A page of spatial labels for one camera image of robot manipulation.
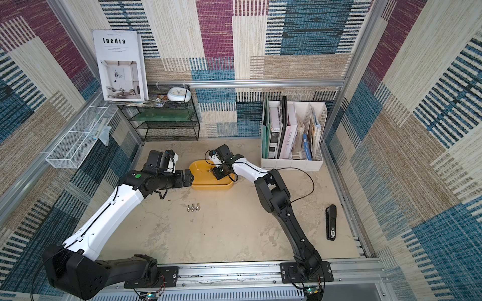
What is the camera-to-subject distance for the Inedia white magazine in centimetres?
76

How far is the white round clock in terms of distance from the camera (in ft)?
2.93

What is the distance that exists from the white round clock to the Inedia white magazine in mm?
106
